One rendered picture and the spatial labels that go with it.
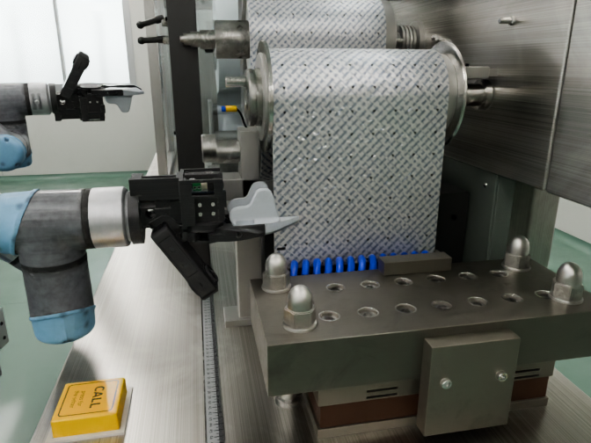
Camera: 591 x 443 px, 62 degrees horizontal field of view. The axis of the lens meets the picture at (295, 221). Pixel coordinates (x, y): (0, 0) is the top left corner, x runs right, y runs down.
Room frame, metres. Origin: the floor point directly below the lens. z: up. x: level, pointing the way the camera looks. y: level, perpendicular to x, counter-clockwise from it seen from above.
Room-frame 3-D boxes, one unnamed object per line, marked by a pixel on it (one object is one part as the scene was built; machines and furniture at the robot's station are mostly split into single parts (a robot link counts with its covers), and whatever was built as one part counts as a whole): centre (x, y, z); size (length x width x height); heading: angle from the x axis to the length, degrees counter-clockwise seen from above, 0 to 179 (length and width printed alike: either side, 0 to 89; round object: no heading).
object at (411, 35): (0.98, -0.20, 1.33); 0.07 x 0.07 x 0.07; 11
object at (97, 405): (0.48, 0.24, 0.91); 0.07 x 0.07 x 0.02; 11
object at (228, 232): (0.59, 0.08, 1.09); 0.09 x 0.05 x 0.02; 100
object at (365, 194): (0.64, -0.09, 1.11); 0.23 x 0.01 x 0.18; 101
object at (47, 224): (0.57, 0.30, 1.11); 0.11 x 0.08 x 0.09; 101
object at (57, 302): (0.58, 0.31, 1.01); 0.11 x 0.08 x 0.11; 27
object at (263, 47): (0.68, 0.04, 1.25); 0.15 x 0.01 x 0.15; 11
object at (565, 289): (0.52, -0.32, 1.05); 0.04 x 0.04 x 0.04
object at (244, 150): (0.71, 0.09, 1.05); 0.06 x 0.05 x 0.31; 101
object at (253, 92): (0.68, 0.06, 1.25); 0.07 x 0.02 x 0.07; 11
